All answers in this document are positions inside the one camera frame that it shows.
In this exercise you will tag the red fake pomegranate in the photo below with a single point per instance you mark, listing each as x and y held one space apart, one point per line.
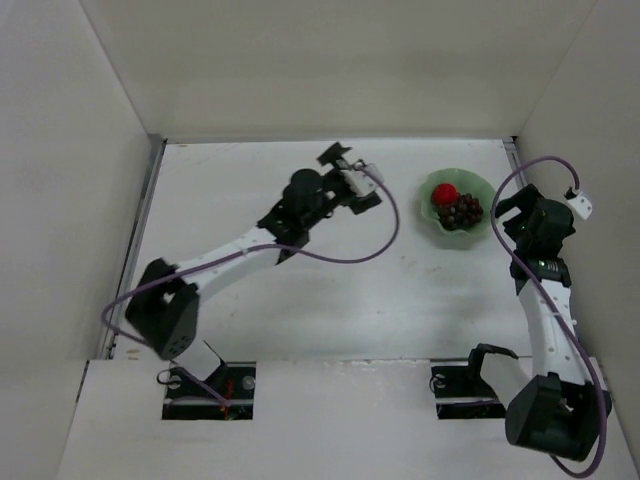
444 194

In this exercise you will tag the aluminium frame rail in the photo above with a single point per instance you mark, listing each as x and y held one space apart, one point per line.
520 165
158 145

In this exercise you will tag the green glass fruit bowl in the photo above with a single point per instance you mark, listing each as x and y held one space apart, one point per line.
465 182

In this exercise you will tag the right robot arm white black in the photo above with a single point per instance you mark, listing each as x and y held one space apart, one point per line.
555 409

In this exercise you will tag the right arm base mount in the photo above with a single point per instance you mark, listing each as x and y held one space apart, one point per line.
461 394

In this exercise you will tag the dark red fake grapes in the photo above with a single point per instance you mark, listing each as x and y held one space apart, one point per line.
464 213

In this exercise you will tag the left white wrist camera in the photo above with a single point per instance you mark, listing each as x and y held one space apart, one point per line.
362 178

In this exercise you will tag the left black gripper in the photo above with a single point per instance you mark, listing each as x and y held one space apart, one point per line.
310 189

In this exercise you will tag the left aluminium frame rail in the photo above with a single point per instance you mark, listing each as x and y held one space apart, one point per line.
158 145

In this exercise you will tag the right aluminium frame rail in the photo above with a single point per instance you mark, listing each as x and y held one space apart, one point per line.
520 165

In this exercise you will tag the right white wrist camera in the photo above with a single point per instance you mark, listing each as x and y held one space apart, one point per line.
579 202

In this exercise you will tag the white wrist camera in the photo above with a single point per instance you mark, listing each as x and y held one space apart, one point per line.
579 202
362 178

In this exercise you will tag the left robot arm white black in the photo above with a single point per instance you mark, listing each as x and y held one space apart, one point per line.
164 308

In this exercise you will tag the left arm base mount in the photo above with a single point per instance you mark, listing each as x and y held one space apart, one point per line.
185 400

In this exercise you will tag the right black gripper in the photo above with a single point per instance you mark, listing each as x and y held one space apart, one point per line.
522 210

